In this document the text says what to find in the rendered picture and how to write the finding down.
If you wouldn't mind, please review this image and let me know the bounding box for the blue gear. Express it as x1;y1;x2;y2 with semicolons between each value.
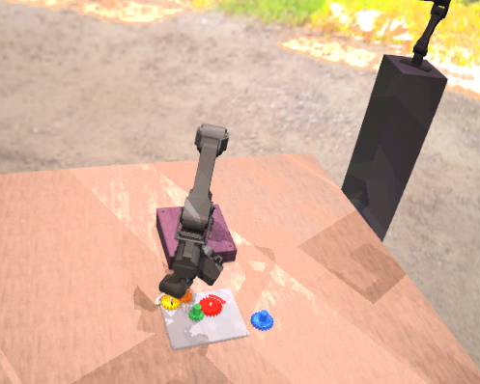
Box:
250;310;274;332

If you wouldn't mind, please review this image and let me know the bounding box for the yellow gear with black stripe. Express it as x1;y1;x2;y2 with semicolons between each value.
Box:
161;295;181;310

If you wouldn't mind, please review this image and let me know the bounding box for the red gear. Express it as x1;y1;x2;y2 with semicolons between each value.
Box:
198;297;222;316

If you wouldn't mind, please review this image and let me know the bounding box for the green gear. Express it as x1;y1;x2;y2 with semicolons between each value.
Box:
189;304;204;322

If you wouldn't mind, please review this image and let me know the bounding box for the orange gear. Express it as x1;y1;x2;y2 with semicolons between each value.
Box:
178;289;193;304

